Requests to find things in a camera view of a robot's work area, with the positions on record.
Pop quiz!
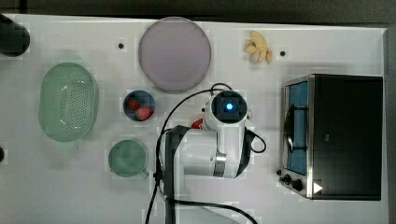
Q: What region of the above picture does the purple round plate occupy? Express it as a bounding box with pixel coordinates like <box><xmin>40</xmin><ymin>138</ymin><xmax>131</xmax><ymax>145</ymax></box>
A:
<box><xmin>138</xmin><ymin>17</ymin><xmax>211</xmax><ymax>92</ymax></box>

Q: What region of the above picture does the red plush ketchup bottle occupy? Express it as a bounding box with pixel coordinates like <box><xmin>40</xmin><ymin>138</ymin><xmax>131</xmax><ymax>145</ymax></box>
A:
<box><xmin>191</xmin><ymin>119</ymin><xmax>204</xmax><ymax>130</ymax></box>

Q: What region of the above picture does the small blue bowl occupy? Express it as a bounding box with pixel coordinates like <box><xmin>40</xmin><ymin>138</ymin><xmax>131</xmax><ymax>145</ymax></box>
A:
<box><xmin>122</xmin><ymin>90</ymin><xmax>156</xmax><ymax>121</ymax></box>

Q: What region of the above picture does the green perforated colander basket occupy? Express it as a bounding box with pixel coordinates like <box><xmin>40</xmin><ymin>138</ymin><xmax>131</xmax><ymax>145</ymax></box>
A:
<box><xmin>38</xmin><ymin>63</ymin><xmax>99</xmax><ymax>143</ymax></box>

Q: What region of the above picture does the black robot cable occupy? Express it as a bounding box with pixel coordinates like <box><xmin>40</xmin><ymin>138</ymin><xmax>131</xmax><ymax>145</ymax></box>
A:
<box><xmin>144</xmin><ymin>82</ymin><xmax>268</xmax><ymax>224</ymax></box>

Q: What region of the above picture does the red toy strawberry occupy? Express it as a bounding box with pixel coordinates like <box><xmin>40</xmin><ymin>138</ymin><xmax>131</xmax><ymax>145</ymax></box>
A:
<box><xmin>135</xmin><ymin>106</ymin><xmax>153</xmax><ymax>121</ymax></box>

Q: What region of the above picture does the peeled toy banana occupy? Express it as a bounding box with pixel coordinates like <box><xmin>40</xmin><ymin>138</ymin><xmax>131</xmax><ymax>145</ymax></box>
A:
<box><xmin>246</xmin><ymin>31</ymin><xmax>273</xmax><ymax>64</ymax></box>

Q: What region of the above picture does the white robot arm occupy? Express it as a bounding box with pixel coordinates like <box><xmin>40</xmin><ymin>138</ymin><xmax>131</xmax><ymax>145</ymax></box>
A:
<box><xmin>160</xmin><ymin>91</ymin><xmax>252</xmax><ymax>224</ymax></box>

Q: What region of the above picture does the green mug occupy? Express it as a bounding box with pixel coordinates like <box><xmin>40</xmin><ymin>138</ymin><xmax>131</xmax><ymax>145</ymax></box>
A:
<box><xmin>107</xmin><ymin>140</ymin><xmax>149</xmax><ymax>179</ymax></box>

